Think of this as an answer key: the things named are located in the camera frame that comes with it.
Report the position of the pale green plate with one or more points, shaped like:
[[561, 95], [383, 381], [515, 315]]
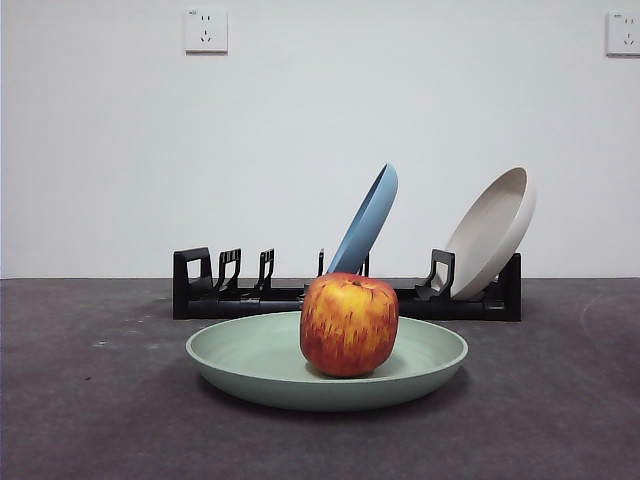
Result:
[[250, 365]]

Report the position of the blue plate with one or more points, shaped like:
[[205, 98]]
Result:
[[369, 220]]

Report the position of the white wall socket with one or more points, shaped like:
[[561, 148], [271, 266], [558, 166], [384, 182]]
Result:
[[624, 34], [206, 31]]

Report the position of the red yellow apple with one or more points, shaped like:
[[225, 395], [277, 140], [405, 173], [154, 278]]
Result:
[[349, 325]]

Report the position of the black plate rack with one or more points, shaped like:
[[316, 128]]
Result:
[[199, 305]]

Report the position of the cream white plate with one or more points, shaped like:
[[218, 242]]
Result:
[[489, 240]]

